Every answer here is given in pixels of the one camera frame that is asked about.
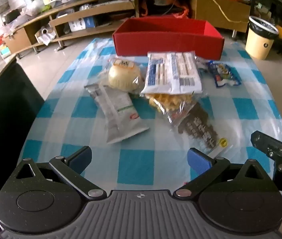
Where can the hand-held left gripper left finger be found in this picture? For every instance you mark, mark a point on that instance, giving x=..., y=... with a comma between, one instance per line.
x=81, y=158

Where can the round steamed bun packet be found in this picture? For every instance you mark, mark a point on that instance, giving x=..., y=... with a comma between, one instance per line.
x=124, y=76

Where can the clear bag of yellow snacks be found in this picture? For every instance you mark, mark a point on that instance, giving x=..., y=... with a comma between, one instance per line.
x=180, y=114

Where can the blue cartoon snack packet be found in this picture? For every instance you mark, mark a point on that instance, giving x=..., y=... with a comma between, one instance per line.
x=224, y=76

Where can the white blue striped packet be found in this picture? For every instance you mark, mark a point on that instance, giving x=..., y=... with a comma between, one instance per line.
x=170, y=74

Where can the blue white checkered tablecloth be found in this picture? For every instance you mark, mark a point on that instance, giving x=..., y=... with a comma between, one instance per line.
x=131, y=164

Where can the cream trash bin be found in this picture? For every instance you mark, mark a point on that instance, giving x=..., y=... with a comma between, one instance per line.
x=258, y=42

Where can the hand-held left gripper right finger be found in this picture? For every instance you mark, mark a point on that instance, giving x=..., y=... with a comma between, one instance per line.
x=199, y=160

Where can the silver grey snack packet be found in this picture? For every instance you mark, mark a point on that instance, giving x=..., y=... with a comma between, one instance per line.
x=121, y=114

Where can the wooden tv stand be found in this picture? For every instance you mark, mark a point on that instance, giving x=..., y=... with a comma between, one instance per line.
x=220, y=12

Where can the blue and white box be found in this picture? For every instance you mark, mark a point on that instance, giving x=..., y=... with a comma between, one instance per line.
x=81, y=24

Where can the orange plastic bag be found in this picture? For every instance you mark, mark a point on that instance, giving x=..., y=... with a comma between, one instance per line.
x=184, y=11

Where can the black chair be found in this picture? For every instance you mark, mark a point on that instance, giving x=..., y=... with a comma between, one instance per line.
x=6, y=119

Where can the red cardboard box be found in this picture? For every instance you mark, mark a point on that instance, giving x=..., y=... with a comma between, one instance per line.
x=168, y=44

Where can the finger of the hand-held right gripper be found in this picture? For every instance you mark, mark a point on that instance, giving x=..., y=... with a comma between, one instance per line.
x=268, y=144

